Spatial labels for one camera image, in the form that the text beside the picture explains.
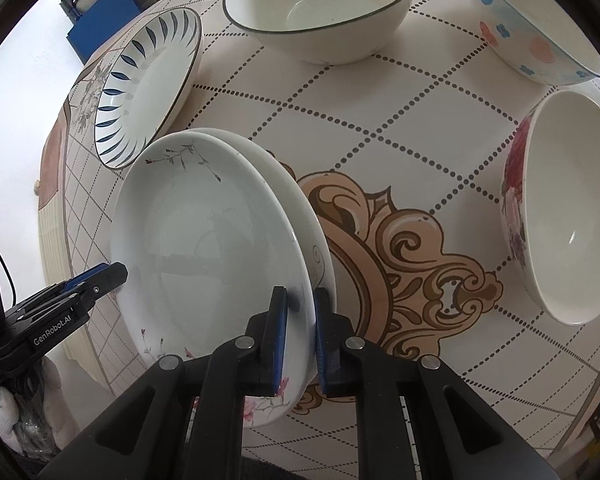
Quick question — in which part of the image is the white bowl with dark rim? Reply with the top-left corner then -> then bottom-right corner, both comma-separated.
222,0 -> 419,65

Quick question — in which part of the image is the printed checked tablecloth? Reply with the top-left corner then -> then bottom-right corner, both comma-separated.
35,0 -> 600,457

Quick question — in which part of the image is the black cable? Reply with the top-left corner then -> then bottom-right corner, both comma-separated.
0,252 -> 17,306

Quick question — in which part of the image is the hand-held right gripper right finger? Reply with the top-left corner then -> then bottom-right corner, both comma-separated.
313,287 -> 564,480

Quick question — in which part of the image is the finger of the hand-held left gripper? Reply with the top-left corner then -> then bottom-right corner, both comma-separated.
55,262 -> 129,312
62,265 -> 109,294

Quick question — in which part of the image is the white plate with twig print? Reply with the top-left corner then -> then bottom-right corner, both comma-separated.
110,135 -> 317,429

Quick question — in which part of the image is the white plate with swirl print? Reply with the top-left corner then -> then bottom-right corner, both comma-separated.
192,128 -> 337,321

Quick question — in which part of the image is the white plate with blue leaves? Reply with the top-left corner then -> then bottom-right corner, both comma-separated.
94,8 -> 202,170

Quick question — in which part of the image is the pastel flower bowl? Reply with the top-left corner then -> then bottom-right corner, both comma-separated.
466,0 -> 600,85

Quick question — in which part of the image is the white bowl with red flowers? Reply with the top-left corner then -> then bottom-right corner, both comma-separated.
501,90 -> 600,327

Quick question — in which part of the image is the blue cabinet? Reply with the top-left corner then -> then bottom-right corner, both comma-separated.
67,0 -> 146,59

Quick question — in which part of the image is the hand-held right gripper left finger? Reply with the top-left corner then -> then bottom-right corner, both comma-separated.
37,286 -> 289,480

